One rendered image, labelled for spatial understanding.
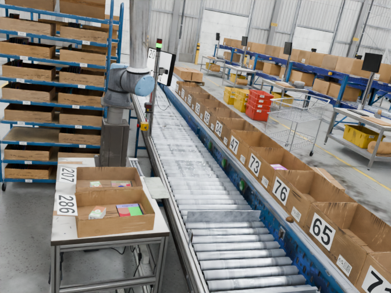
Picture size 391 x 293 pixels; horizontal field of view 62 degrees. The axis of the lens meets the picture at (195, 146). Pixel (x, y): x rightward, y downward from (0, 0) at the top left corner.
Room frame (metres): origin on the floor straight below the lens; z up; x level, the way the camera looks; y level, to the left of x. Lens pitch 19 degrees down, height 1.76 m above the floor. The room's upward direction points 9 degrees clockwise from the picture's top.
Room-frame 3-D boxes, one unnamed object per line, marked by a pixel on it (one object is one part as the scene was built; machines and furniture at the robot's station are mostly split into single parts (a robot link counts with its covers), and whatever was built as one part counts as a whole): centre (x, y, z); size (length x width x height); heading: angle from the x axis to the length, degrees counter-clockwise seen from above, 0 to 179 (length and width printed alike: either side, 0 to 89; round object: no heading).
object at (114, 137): (2.23, 0.60, 0.91); 0.26 x 0.26 x 0.33; 23
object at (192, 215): (1.68, -0.23, 0.76); 0.46 x 0.01 x 0.09; 107
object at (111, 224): (1.51, 0.38, 0.80); 0.38 x 0.28 x 0.10; 116
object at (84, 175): (1.80, 0.50, 0.80); 0.38 x 0.28 x 0.10; 112
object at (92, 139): (3.17, 1.20, 0.59); 0.40 x 0.30 x 0.10; 105
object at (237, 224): (1.65, -0.24, 0.72); 0.52 x 0.05 x 0.05; 107
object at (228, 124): (2.83, -0.35, 0.97); 0.39 x 0.29 x 0.17; 17
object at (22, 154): (3.03, 1.67, 0.39); 0.40 x 0.30 x 0.10; 108
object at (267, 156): (2.09, -0.58, 0.97); 0.39 x 0.29 x 0.17; 17
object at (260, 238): (1.53, -0.28, 0.72); 0.52 x 0.05 x 0.05; 107
